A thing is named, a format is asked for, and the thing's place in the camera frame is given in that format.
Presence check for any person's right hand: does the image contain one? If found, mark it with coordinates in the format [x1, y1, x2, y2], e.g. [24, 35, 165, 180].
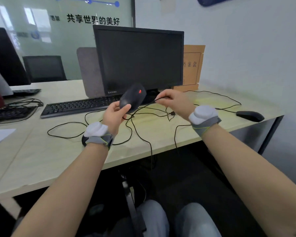
[155, 89, 197, 122]

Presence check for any person's left hand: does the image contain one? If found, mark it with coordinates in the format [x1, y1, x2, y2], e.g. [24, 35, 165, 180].
[102, 100, 132, 137]

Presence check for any black wired mouse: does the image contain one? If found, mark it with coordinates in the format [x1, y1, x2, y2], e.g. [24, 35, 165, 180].
[123, 96, 179, 171]

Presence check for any black mouse cable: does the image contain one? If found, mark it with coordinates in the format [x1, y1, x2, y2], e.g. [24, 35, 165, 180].
[47, 110, 134, 146]
[182, 90, 242, 113]

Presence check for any person's left forearm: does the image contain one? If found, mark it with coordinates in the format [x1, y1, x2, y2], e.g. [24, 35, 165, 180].
[11, 143, 109, 237]

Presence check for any person's right forearm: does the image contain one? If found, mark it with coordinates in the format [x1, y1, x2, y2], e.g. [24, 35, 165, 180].
[201, 124, 296, 237]

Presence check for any person's left leg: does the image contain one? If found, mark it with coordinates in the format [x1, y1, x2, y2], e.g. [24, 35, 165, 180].
[137, 199, 170, 237]

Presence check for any person's leg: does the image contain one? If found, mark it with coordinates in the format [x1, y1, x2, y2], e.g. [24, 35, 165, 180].
[137, 199, 170, 237]
[174, 202, 222, 237]

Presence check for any person's right leg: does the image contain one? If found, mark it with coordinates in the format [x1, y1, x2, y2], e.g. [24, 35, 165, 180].
[174, 202, 222, 237]

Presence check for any brown cardboard file box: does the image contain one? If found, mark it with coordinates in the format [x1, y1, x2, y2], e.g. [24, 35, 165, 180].
[172, 44, 206, 92]

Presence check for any grey felt divider panel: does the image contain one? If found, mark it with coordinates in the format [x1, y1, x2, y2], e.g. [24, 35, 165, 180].
[76, 47, 106, 98]

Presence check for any black computer monitor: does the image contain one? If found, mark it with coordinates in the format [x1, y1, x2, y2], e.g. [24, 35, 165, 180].
[0, 27, 32, 87]
[93, 24, 185, 104]

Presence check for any pale wooden table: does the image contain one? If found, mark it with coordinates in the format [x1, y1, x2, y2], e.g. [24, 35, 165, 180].
[0, 80, 84, 195]
[0, 80, 284, 203]

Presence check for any grey table side panel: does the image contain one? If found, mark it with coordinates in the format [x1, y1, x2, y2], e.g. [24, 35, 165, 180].
[227, 118, 277, 152]

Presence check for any printed glass partition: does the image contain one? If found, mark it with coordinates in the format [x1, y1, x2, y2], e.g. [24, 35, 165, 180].
[0, 0, 136, 82]

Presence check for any black office chair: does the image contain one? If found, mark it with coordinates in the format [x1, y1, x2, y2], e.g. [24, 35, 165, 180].
[22, 55, 68, 83]

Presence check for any thin black keyboard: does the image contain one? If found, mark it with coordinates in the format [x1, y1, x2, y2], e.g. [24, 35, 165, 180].
[12, 89, 42, 96]

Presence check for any white printed paper sheet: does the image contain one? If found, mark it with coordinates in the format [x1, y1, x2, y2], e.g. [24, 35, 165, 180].
[0, 128, 17, 150]

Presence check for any white desk stand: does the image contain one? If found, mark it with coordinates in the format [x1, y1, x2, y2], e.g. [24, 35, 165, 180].
[0, 67, 13, 97]

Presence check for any white wrist tracker grey strap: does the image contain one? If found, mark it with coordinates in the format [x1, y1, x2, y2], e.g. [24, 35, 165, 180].
[188, 105, 222, 137]
[83, 121, 114, 150]

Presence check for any black cable bundle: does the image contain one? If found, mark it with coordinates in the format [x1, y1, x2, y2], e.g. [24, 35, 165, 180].
[4, 97, 44, 109]

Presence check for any black metal table frame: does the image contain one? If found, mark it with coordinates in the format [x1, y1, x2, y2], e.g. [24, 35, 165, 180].
[258, 116, 284, 156]

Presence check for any blue framed wall board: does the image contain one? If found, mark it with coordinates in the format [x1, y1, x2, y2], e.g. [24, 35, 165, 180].
[196, 0, 237, 7]

